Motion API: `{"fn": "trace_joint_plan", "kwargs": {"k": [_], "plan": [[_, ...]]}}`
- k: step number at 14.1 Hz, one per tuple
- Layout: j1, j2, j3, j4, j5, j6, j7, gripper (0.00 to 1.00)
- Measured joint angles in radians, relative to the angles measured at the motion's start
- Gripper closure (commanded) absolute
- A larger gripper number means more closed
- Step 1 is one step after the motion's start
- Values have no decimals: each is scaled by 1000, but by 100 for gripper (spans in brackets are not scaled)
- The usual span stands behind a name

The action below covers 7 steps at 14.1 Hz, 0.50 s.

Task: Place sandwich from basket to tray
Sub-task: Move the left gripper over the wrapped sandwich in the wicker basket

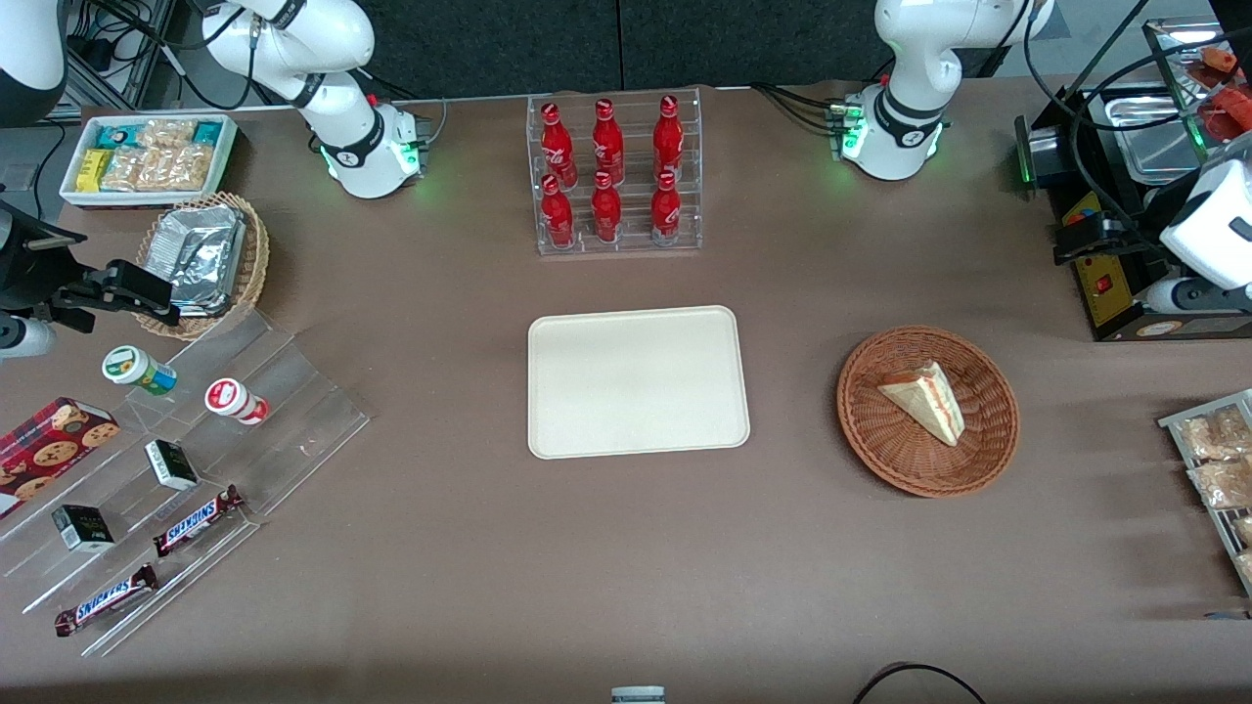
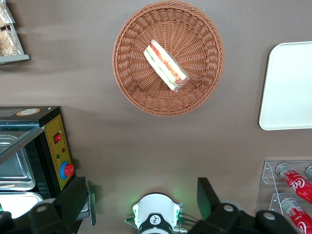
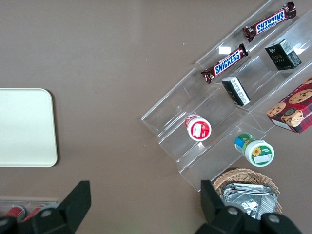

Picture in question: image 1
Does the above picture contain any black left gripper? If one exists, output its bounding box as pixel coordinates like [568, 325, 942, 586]
[1052, 211, 1175, 267]

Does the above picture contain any triangle sandwich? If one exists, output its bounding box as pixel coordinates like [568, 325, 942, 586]
[876, 361, 966, 448]

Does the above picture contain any light wicker basket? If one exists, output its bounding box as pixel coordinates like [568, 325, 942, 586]
[135, 192, 271, 341]

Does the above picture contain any brown round wicker basket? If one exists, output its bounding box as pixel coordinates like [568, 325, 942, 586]
[836, 326, 1021, 499]

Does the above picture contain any tray of packaged snacks right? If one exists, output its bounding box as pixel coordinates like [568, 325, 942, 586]
[1158, 389, 1252, 597]

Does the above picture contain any cream plastic tray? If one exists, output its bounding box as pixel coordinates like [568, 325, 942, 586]
[527, 305, 751, 461]

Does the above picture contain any silver foil package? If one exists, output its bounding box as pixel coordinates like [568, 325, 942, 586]
[147, 205, 247, 316]

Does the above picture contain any black food warmer appliance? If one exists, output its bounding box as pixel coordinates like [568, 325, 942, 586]
[1014, 83, 1252, 343]

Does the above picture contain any green lid cup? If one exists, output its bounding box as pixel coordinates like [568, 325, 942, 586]
[102, 345, 179, 396]

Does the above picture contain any steel pan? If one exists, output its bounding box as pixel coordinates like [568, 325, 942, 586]
[1105, 88, 1214, 185]

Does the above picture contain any clear rice cracker bag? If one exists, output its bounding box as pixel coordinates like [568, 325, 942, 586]
[142, 145, 214, 192]
[137, 119, 197, 150]
[101, 147, 148, 192]

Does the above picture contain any white rectangular snack bin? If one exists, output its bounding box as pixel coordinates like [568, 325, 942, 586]
[59, 114, 239, 209]

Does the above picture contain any red lid cup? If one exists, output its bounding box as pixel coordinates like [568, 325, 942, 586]
[204, 378, 270, 426]

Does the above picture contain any small black box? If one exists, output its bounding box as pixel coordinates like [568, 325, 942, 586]
[145, 439, 201, 492]
[51, 505, 116, 553]

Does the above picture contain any red plaid cookie box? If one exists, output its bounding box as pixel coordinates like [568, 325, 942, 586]
[0, 396, 121, 519]

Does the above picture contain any clear acrylic stepped display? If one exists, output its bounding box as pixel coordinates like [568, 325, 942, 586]
[0, 308, 371, 658]

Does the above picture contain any glass display case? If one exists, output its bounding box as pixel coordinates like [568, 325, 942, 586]
[1142, 18, 1252, 167]

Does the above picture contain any Snickers chocolate bar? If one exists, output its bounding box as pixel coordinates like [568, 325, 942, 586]
[54, 564, 159, 638]
[153, 485, 246, 558]

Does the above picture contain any red soda bottle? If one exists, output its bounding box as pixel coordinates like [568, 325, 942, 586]
[541, 174, 576, 248]
[653, 94, 685, 182]
[650, 171, 683, 245]
[592, 99, 625, 185]
[591, 171, 623, 243]
[540, 102, 576, 187]

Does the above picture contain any clear acrylic bottle rack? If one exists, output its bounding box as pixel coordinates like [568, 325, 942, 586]
[526, 86, 704, 257]

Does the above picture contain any black arm hose cable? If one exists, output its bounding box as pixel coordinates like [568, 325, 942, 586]
[1022, 0, 1252, 257]

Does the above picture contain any aluminium frame with cables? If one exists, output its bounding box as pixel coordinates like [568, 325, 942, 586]
[67, 0, 257, 110]

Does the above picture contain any black base cable bundle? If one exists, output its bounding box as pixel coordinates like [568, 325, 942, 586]
[751, 82, 844, 135]
[357, 66, 449, 133]

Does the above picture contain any black looped cable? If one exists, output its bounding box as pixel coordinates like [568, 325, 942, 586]
[851, 663, 989, 704]

